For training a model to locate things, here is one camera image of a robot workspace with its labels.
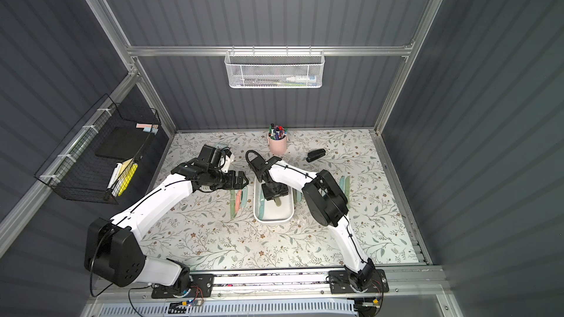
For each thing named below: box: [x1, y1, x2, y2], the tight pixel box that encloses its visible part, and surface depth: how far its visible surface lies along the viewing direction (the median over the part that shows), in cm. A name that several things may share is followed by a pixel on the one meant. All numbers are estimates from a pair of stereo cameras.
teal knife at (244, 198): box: [240, 188, 249, 208], surface depth 96 cm
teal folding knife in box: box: [257, 187, 266, 221], surface depth 93 cm
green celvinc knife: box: [229, 189, 236, 219], surface depth 96 cm
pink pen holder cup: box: [268, 134, 288, 155], surface depth 107 cm
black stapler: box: [305, 148, 327, 163], surface depth 111 cm
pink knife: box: [235, 189, 242, 215], surface depth 96 cm
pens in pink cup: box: [268, 122, 288, 141], surface depth 105 cm
